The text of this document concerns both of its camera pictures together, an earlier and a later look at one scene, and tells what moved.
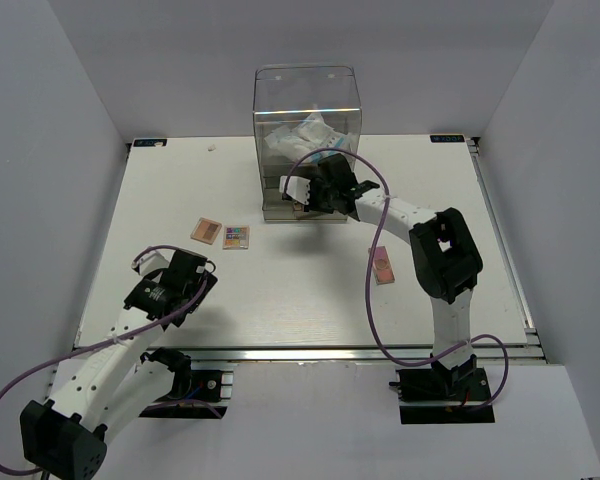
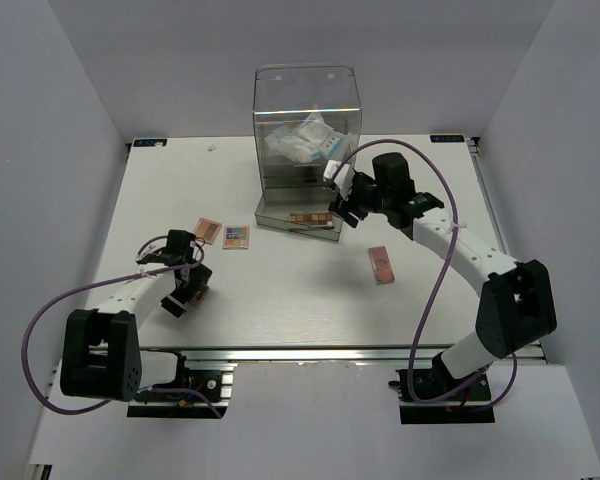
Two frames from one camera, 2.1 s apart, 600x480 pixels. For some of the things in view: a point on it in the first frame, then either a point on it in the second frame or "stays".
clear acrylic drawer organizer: x=300 y=112 stays
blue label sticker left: x=150 y=142 stays
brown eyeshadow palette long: x=298 y=206 to x=312 y=219
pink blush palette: x=381 y=266 stays
